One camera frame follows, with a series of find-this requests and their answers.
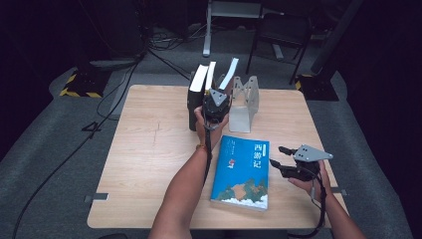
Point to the grey expandable metal bookend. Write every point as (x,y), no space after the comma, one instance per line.
(244,116)

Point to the grey metal desk frame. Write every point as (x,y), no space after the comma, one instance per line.
(207,36)

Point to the person's right hand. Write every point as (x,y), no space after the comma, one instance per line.
(320,187)

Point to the person's left hand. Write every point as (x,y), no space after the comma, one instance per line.
(205,136)

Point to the colourful illustrated cover book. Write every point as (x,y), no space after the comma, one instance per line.
(230,73)

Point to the dark slanted stand post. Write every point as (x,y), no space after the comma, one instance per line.
(331,43)

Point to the black metal chair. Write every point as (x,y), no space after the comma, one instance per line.
(282,31)

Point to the black book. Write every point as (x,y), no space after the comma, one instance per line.
(195,99)

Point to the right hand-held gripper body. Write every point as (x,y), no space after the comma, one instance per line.
(308,159)

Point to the dark equipment cabinet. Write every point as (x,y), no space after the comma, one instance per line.
(112,30)

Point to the black yellow striped stand base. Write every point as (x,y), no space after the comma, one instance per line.
(83,84)
(318,88)

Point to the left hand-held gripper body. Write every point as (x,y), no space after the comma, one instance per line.
(217,106)

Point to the thick blue book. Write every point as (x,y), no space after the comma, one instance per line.
(242,172)

